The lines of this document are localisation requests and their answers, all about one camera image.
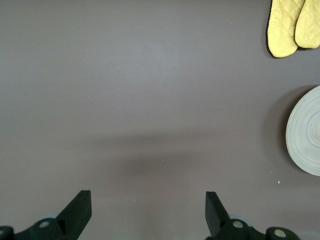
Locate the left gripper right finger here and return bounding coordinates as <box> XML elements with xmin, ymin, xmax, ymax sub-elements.
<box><xmin>204</xmin><ymin>191</ymin><xmax>301</xmax><ymax>240</ymax></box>

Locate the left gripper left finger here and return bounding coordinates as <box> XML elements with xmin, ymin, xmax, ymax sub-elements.
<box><xmin>0</xmin><ymin>189</ymin><xmax>92</xmax><ymax>240</ymax></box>

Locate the round wooden plate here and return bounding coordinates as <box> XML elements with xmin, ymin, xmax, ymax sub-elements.
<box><xmin>285</xmin><ymin>84</ymin><xmax>320</xmax><ymax>177</ymax></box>

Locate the dark table cover sheet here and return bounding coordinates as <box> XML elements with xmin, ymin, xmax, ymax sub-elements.
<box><xmin>0</xmin><ymin>0</ymin><xmax>320</xmax><ymax>240</ymax></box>

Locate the yellow quilted oven mitt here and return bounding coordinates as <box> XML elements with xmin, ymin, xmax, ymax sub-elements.
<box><xmin>265</xmin><ymin>0</ymin><xmax>306</xmax><ymax>59</ymax></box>
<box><xmin>294</xmin><ymin>0</ymin><xmax>320</xmax><ymax>49</ymax></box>

